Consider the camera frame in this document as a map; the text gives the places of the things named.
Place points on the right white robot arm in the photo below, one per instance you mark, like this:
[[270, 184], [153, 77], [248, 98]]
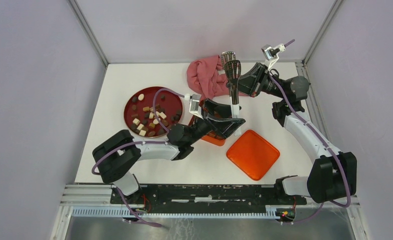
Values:
[[333, 176]]

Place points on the orange box lid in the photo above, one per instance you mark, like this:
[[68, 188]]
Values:
[[253, 155]]

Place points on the orange chocolate box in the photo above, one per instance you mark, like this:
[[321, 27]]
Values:
[[211, 137]]

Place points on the brown chocolate piece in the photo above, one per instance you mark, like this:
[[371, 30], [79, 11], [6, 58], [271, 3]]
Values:
[[146, 109]]

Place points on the round dark red plate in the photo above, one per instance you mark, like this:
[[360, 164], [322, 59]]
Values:
[[148, 123]]

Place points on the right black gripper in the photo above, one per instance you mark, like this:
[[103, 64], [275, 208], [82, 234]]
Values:
[[252, 86]]

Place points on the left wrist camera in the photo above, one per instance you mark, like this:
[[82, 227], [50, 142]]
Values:
[[194, 104]]

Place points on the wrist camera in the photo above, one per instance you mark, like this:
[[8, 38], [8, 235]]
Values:
[[271, 54], [194, 104]]

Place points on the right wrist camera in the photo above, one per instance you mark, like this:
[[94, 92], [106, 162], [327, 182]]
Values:
[[271, 54]]

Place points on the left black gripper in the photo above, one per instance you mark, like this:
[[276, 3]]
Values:
[[226, 127]]

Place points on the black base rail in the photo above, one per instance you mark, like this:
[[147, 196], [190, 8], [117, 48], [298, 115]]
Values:
[[210, 199]]

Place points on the pink cloth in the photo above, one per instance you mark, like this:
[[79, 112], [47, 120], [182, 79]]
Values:
[[203, 77]]

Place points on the white chocolate piece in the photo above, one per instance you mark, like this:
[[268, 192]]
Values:
[[162, 115], [141, 97]]

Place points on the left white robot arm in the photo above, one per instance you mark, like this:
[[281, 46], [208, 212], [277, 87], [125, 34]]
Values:
[[115, 157]]

